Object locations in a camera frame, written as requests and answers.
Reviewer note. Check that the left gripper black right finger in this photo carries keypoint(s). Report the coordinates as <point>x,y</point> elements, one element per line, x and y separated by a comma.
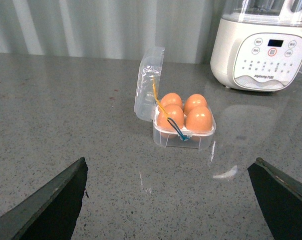
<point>280,199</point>

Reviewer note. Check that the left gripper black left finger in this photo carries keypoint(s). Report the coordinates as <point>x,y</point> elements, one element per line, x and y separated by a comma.
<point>52,211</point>

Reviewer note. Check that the blue rubber band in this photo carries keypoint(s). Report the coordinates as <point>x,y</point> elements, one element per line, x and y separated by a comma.
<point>174,125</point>

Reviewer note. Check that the clear plastic egg box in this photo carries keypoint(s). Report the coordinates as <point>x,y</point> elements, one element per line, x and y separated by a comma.
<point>147,109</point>

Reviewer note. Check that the yellow rubber band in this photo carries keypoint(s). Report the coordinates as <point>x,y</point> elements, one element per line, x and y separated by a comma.
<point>156,98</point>

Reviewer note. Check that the brown egg back right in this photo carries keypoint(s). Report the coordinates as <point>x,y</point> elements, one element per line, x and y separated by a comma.
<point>193,101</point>

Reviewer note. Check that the brown egg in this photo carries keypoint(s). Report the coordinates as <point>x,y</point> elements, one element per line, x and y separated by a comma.
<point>171,98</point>
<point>193,101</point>
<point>172,116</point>

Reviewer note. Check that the brown egg front left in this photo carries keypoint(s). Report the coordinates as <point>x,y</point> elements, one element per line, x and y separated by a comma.
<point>172,116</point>

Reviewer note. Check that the brown egg back left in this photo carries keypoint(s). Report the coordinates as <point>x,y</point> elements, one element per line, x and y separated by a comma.
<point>171,98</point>

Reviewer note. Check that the white Joyoung blender appliance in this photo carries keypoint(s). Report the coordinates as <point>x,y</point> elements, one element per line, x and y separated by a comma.
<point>258,46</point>

